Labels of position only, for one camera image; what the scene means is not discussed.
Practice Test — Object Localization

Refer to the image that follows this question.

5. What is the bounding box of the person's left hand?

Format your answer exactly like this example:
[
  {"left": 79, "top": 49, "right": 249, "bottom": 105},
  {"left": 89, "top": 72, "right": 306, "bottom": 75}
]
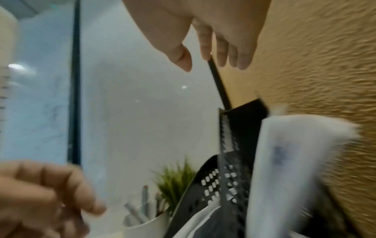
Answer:
[{"left": 0, "top": 160, "right": 107, "bottom": 238}]

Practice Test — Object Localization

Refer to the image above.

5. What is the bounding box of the person's right hand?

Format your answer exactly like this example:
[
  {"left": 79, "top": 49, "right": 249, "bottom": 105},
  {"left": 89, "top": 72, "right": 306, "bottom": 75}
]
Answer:
[{"left": 121, "top": 0, "right": 273, "bottom": 72}]

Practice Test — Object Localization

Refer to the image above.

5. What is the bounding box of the white printed paper sheet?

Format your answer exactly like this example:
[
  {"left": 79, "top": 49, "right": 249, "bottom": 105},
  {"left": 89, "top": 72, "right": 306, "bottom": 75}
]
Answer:
[{"left": 0, "top": 62, "right": 14, "bottom": 133}]

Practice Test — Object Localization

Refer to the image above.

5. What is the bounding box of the black ADMIN file holder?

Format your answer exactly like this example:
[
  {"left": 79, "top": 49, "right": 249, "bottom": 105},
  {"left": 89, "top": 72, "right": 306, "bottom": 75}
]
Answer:
[{"left": 170, "top": 97, "right": 347, "bottom": 238}]

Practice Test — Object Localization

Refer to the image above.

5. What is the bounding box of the plain white paper sheet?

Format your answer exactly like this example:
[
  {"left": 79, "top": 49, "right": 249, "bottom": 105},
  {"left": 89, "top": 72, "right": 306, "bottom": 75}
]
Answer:
[{"left": 176, "top": 204, "right": 224, "bottom": 238}]

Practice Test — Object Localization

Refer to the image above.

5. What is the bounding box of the white paper sheet blue heading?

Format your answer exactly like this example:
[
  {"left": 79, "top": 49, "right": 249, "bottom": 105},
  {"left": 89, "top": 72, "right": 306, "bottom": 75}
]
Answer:
[{"left": 245, "top": 114, "right": 362, "bottom": 238}]

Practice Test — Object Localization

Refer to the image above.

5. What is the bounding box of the black edge trim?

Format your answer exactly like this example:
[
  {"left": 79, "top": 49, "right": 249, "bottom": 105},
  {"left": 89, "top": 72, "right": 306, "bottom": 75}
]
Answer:
[{"left": 207, "top": 59, "right": 233, "bottom": 110}]

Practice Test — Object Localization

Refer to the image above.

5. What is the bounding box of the frosted window glass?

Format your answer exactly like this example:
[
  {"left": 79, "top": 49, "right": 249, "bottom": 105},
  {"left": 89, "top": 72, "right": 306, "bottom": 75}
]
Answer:
[{"left": 0, "top": 0, "right": 74, "bottom": 164}]

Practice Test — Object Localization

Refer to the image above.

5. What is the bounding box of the grey white marker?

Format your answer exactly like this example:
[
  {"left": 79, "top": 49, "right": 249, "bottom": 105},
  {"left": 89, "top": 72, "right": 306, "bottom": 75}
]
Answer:
[{"left": 123, "top": 202, "right": 149, "bottom": 225}]

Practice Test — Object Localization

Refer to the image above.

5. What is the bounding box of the red-capped marker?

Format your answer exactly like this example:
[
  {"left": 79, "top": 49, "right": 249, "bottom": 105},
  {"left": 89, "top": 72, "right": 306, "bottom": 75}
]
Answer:
[{"left": 141, "top": 185, "right": 149, "bottom": 216}]

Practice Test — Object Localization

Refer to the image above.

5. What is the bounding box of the white pen cup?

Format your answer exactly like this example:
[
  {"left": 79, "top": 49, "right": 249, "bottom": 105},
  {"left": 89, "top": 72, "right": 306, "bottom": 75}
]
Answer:
[{"left": 121, "top": 210, "right": 172, "bottom": 238}]

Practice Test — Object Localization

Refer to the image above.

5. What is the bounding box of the thin grey pen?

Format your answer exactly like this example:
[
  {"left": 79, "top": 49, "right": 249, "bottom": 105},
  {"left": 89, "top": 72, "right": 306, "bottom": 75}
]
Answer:
[{"left": 154, "top": 193, "right": 162, "bottom": 216}]

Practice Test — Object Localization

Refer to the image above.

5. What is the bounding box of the green plant in black pot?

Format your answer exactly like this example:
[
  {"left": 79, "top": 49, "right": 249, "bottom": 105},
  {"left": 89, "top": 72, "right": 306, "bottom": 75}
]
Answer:
[{"left": 152, "top": 158, "right": 198, "bottom": 212}]

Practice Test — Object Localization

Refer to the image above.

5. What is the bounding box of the black window frame post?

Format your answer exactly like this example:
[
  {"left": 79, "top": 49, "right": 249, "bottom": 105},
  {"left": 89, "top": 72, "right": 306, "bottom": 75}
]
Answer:
[{"left": 66, "top": 0, "right": 83, "bottom": 165}]

